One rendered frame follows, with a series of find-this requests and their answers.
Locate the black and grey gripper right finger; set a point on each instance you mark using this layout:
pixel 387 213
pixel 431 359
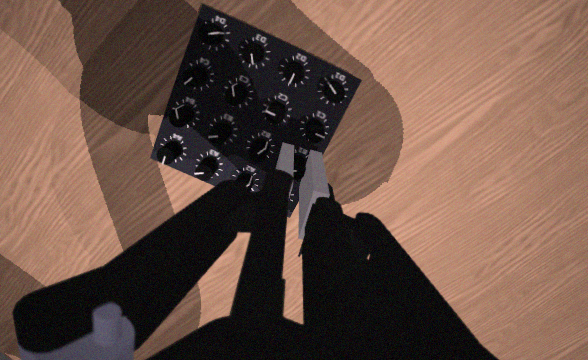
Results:
pixel 418 322

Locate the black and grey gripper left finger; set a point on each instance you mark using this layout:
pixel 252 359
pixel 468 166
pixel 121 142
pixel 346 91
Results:
pixel 102 313

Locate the black knob box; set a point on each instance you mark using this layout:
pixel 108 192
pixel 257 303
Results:
pixel 207 127

